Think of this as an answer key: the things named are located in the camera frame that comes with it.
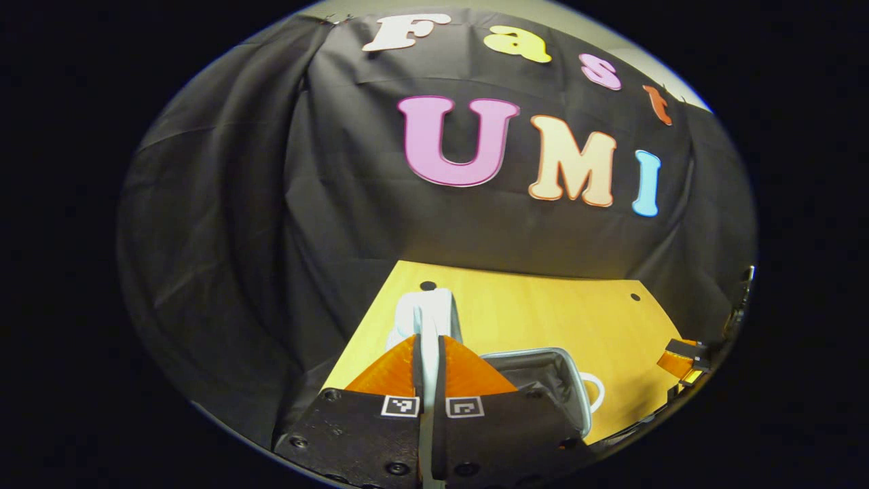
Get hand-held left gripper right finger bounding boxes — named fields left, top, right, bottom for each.
left=433, top=334, right=595, bottom=489

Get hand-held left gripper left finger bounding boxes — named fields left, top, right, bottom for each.
left=272, top=334, right=425, bottom=489

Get black backdrop cloth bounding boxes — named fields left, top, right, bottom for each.
left=117, top=7, right=758, bottom=449

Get plain white tube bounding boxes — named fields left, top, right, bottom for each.
left=387, top=288, right=464, bottom=489

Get light blue suitcase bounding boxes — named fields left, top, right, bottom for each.
left=481, top=348, right=606, bottom=443

